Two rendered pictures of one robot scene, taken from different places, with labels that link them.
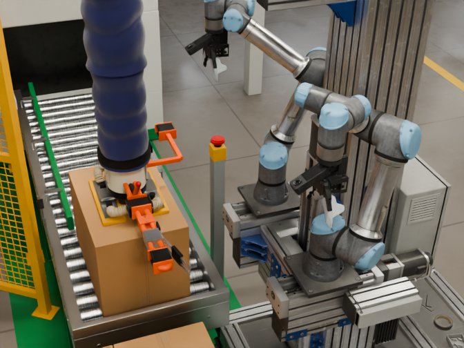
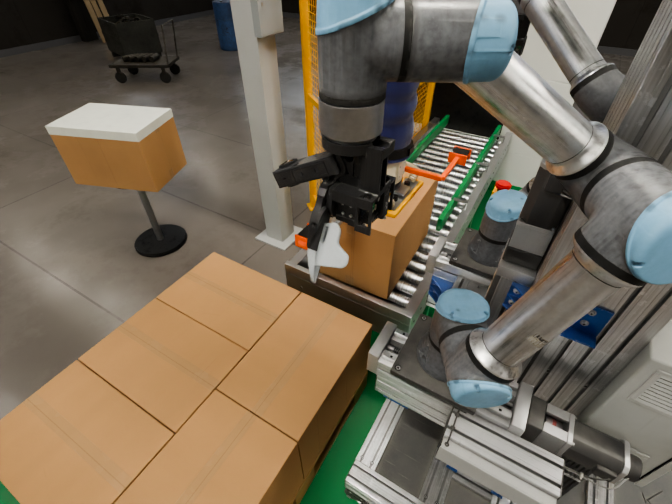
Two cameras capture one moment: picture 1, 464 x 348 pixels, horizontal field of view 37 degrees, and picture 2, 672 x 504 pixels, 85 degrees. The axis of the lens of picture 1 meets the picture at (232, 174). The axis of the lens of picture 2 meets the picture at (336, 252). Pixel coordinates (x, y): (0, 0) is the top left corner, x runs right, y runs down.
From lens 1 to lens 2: 1.74 m
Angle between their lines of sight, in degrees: 41
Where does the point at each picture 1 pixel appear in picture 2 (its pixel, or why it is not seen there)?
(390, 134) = (624, 202)
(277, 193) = (488, 251)
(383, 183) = (554, 294)
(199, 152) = not seen: hidden behind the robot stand
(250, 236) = (443, 280)
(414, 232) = (639, 418)
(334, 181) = (339, 194)
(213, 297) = (395, 313)
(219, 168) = not seen: hidden behind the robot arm
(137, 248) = (347, 230)
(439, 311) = not seen: outside the picture
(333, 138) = (325, 66)
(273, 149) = (509, 197)
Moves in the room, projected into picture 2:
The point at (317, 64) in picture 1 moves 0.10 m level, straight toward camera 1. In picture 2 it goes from (619, 77) to (592, 85)
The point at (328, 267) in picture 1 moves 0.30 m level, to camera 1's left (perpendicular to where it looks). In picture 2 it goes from (436, 359) to (357, 289)
